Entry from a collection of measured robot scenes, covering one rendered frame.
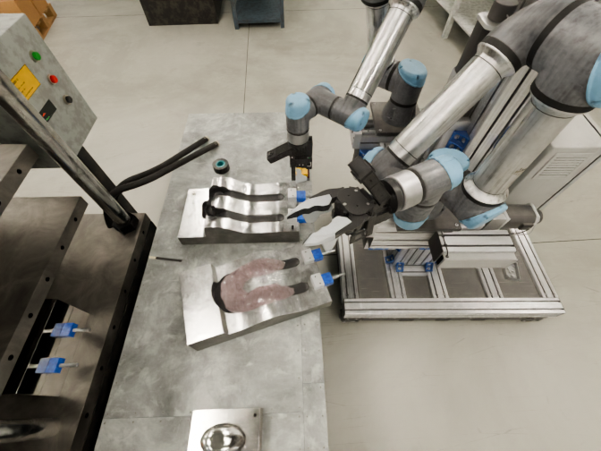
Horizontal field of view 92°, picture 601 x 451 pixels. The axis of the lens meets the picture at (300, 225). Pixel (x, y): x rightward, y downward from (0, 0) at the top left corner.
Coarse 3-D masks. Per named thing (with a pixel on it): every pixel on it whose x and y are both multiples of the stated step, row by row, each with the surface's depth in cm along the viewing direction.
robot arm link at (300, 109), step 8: (288, 96) 88; (296, 96) 87; (304, 96) 87; (288, 104) 86; (296, 104) 85; (304, 104) 86; (312, 104) 90; (288, 112) 88; (296, 112) 87; (304, 112) 87; (312, 112) 91; (288, 120) 91; (296, 120) 89; (304, 120) 90; (288, 128) 93; (296, 128) 92; (304, 128) 92
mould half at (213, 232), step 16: (256, 192) 129; (272, 192) 128; (192, 208) 127; (240, 208) 122; (256, 208) 124; (272, 208) 123; (192, 224) 122; (208, 224) 114; (224, 224) 115; (240, 224) 118; (256, 224) 120; (272, 224) 119; (288, 224) 119; (192, 240) 121; (208, 240) 121; (224, 240) 122; (240, 240) 122; (256, 240) 122; (272, 240) 123; (288, 240) 123
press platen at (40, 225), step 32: (0, 224) 101; (32, 224) 101; (64, 224) 101; (0, 256) 94; (32, 256) 94; (0, 288) 88; (32, 288) 88; (0, 320) 83; (32, 320) 87; (0, 352) 79; (0, 384) 77
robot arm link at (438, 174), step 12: (444, 156) 59; (408, 168) 58; (420, 168) 57; (432, 168) 56; (444, 168) 57; (456, 168) 57; (420, 180) 55; (432, 180) 56; (444, 180) 57; (456, 180) 58; (432, 192) 57; (420, 204) 62; (432, 204) 62
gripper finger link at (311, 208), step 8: (312, 200) 54; (320, 200) 54; (328, 200) 54; (296, 208) 53; (304, 208) 53; (312, 208) 54; (320, 208) 54; (328, 208) 55; (288, 216) 54; (296, 216) 54; (304, 216) 56; (312, 216) 57
